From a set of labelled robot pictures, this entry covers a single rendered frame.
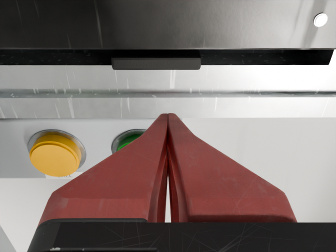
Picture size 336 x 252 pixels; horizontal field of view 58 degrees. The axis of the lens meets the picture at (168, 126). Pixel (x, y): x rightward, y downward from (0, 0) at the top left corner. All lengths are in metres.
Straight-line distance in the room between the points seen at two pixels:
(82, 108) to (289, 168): 0.31
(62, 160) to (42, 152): 0.02
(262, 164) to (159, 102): 0.24
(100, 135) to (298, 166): 0.29
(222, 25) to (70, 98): 0.12
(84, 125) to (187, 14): 0.12
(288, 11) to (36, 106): 0.19
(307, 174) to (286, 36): 0.29
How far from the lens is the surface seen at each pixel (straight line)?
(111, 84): 0.23
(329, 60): 0.25
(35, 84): 0.24
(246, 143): 0.40
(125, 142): 0.25
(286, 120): 0.39
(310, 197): 0.52
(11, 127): 0.27
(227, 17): 0.20
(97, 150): 0.27
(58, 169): 0.27
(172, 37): 0.20
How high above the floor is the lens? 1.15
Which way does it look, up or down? 53 degrees down
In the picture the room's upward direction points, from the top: 178 degrees clockwise
